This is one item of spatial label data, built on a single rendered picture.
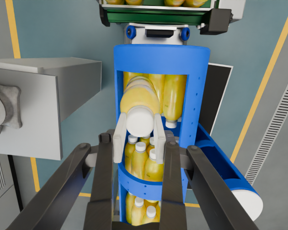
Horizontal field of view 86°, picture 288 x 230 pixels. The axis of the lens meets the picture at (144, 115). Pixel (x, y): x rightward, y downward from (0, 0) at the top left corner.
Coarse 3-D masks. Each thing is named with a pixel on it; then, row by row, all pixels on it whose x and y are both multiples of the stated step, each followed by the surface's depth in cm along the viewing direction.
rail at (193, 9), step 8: (104, 8) 54; (112, 8) 54; (120, 8) 54; (128, 8) 53; (136, 8) 53; (144, 8) 53; (152, 8) 53; (160, 8) 53; (168, 8) 53; (176, 8) 53; (184, 8) 53; (192, 8) 53; (200, 8) 53; (208, 8) 53
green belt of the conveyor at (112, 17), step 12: (144, 0) 59; (156, 0) 59; (108, 12) 60; (132, 12) 60; (144, 12) 60; (156, 12) 60; (168, 12) 60; (180, 12) 60; (192, 12) 60; (168, 24) 65; (180, 24) 64; (192, 24) 63
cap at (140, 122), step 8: (136, 112) 20; (144, 112) 20; (128, 120) 20; (136, 120) 20; (144, 120) 20; (152, 120) 20; (128, 128) 21; (136, 128) 21; (144, 128) 21; (152, 128) 21
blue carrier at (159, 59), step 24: (120, 48) 39; (144, 48) 35; (168, 48) 34; (192, 48) 35; (120, 72) 53; (144, 72) 37; (168, 72) 36; (192, 72) 38; (120, 96) 55; (192, 96) 40; (192, 120) 44; (192, 144) 49; (120, 168) 55; (120, 192) 65; (144, 192) 50; (120, 216) 70
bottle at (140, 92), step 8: (136, 80) 32; (144, 80) 32; (128, 88) 28; (136, 88) 25; (144, 88) 26; (152, 88) 29; (128, 96) 24; (136, 96) 23; (144, 96) 23; (152, 96) 24; (120, 104) 26; (128, 104) 23; (136, 104) 23; (144, 104) 23; (152, 104) 23; (128, 112) 22; (152, 112) 22
